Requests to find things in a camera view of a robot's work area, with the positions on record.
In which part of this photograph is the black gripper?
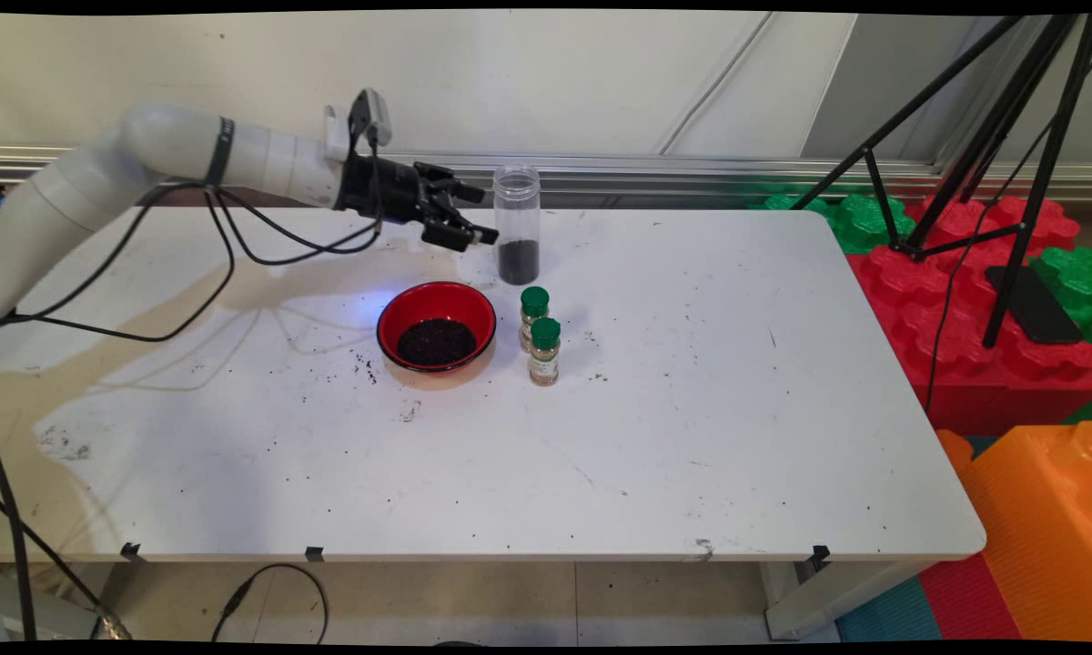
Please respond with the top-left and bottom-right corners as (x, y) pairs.
(335, 155), (501, 254)

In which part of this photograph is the clear plastic jar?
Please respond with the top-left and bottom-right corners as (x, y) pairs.
(493, 164), (543, 287)

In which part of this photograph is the red and black bowl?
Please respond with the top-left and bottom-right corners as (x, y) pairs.
(377, 281), (499, 375)

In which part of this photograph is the green cap spice bottle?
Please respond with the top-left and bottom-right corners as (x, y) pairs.
(529, 317), (563, 387)
(520, 287), (552, 354)

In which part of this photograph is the black seeds pile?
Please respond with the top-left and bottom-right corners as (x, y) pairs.
(396, 318), (479, 368)

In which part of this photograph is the green foam building block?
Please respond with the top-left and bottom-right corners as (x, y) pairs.
(751, 191), (917, 257)
(1028, 247), (1092, 352)

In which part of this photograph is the white table leg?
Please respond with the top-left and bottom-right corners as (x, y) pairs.
(764, 557), (938, 641)

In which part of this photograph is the grey table leg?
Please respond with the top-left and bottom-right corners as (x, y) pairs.
(0, 566), (101, 642)

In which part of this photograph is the black tripod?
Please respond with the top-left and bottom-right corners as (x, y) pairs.
(790, 14), (1092, 351)

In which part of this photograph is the teal floor mat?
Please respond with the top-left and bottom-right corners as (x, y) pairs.
(835, 575), (944, 643)

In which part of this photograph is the red floor mat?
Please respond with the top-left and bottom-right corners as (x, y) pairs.
(917, 552), (1026, 641)

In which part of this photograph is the orange foam building block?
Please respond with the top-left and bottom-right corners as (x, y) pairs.
(935, 420), (1092, 642)

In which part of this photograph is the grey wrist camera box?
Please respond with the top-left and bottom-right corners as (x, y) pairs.
(348, 88), (393, 148)

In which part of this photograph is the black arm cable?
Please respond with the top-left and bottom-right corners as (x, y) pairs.
(0, 127), (385, 345)

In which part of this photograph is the aluminium wall rail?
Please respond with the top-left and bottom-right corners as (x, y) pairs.
(0, 144), (1092, 204)

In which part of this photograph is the black arm strap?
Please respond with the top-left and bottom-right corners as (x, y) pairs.
(204, 116), (237, 188)

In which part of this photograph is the black floor cable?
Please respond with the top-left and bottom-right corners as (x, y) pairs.
(211, 563), (330, 645)

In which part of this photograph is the thin black tripod cable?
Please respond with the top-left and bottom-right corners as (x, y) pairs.
(924, 50), (1092, 415)

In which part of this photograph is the black base cable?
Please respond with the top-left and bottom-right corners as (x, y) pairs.
(0, 441), (135, 641)

